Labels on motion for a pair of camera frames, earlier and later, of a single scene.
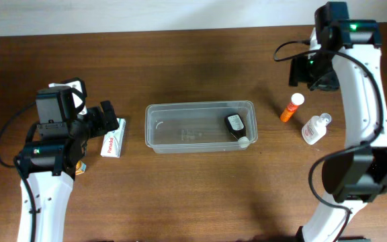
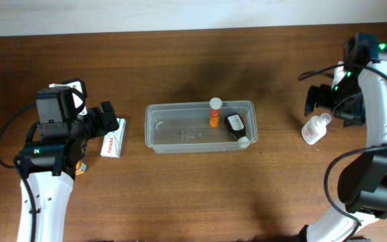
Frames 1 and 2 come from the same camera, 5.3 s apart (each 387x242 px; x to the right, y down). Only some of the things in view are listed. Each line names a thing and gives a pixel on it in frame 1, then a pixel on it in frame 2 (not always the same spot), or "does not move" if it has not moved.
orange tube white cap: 297,99 to 215,103
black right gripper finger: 293,72 to 311,99
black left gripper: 105,116 does not move
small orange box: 80,167 does not move
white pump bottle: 315,128 does not move
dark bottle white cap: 236,126 does not move
